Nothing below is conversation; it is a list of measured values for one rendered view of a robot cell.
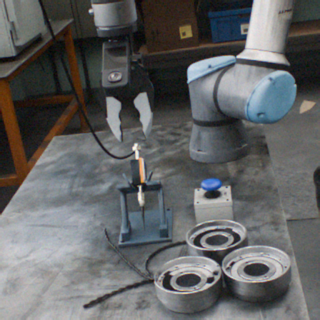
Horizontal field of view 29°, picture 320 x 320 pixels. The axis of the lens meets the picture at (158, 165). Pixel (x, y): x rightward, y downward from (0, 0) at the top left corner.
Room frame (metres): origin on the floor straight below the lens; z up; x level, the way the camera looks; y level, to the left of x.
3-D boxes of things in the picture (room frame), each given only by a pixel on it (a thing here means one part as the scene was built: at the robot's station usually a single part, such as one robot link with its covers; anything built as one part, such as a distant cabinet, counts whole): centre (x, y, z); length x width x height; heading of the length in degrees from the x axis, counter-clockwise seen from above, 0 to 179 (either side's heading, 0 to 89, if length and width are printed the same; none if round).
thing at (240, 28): (4.48, -0.79, 0.56); 0.52 x 0.38 x 0.22; 79
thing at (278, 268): (0.83, -0.13, 0.82); 0.08 x 0.08 x 0.02
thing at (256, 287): (0.83, -0.13, 0.82); 0.10 x 0.10 x 0.04
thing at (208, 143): (1.42, -0.16, 0.85); 0.15 x 0.15 x 0.10
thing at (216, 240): (0.93, -0.08, 0.82); 0.10 x 0.10 x 0.04
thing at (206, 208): (1.09, -0.10, 0.82); 0.08 x 0.07 x 0.05; 172
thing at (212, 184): (1.08, -0.10, 0.85); 0.04 x 0.04 x 0.05
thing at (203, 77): (1.41, -0.16, 0.97); 0.13 x 0.12 x 0.14; 35
